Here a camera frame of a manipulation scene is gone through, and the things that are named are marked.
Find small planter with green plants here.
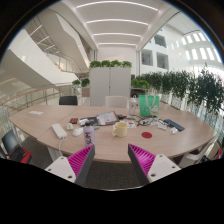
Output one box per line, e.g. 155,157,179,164
71,78,91,98

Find colourful sticker sheet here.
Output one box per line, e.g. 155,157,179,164
126,119,138,129

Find green tote bag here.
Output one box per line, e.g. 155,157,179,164
138,94,161,118

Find tangled black cables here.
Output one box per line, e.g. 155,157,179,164
134,114,161,127

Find ceiling light strips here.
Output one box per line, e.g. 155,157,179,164
75,0,160,48

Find white paper sheet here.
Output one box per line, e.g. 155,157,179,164
28,110,45,116

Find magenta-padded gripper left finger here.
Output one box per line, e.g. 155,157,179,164
44,143,96,188

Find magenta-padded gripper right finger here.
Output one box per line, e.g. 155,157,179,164
127,143,182,186

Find clear plastic shaker bottle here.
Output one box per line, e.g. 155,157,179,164
128,96,138,117

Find lilac drink bottle black cap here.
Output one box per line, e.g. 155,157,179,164
83,121,96,148

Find row of green indoor trees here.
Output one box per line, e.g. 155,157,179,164
131,66,224,114

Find glass balustrade with wooden handrail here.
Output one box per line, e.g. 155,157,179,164
0,83,73,111

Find white cabinet topped with plants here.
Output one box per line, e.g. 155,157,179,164
88,59,133,108

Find white computer mouse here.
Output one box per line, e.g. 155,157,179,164
72,126,84,137

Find white power strip cable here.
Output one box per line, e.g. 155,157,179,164
58,137,66,158

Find black office chair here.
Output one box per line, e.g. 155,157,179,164
0,129,33,164

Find printed magazine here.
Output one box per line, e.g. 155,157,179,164
95,110,120,127

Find white shell chair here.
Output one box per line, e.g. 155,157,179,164
179,139,218,168

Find cream yellow mug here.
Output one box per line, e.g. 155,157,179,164
111,121,129,138

